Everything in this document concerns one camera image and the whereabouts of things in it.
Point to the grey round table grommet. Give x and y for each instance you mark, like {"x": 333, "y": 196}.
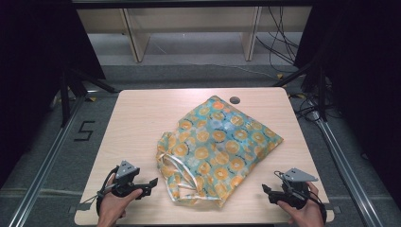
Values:
{"x": 235, "y": 100}

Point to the light wooden bench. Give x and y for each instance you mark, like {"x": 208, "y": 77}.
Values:
{"x": 189, "y": 22}

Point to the person's right hand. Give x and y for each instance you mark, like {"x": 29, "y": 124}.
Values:
{"x": 304, "y": 214}

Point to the aluminium floor rail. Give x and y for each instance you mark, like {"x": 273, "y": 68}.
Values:
{"x": 47, "y": 164}
{"x": 343, "y": 167}

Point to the black curtain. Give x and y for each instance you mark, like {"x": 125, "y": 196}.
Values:
{"x": 365, "y": 78}
{"x": 38, "y": 78}

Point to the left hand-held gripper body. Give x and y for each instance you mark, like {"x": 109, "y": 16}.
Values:
{"x": 126, "y": 176}

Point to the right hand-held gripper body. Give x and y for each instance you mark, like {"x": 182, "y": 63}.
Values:
{"x": 294, "y": 186}

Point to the black metal stand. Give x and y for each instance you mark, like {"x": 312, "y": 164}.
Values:
{"x": 67, "y": 94}
{"x": 320, "y": 94}

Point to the teal orange-print fabric bag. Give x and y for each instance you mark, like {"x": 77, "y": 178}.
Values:
{"x": 217, "y": 142}

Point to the person's left hand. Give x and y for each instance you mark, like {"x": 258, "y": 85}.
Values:
{"x": 115, "y": 205}

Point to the yellow tape piece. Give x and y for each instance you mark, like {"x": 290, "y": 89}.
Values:
{"x": 280, "y": 76}
{"x": 92, "y": 99}
{"x": 301, "y": 96}

